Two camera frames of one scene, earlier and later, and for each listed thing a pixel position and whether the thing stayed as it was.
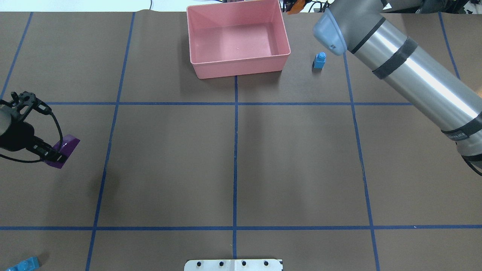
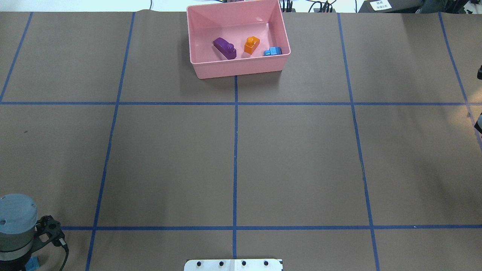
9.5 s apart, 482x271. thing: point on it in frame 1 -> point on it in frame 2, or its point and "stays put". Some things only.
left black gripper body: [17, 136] -> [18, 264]
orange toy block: [298, 5] -> [251, 44]
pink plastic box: [237, 38] stays put
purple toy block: [69, 143] -> [226, 49]
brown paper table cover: [334, 169] stays put
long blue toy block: [31, 264] stays put
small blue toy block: [319, 61] -> [273, 51]
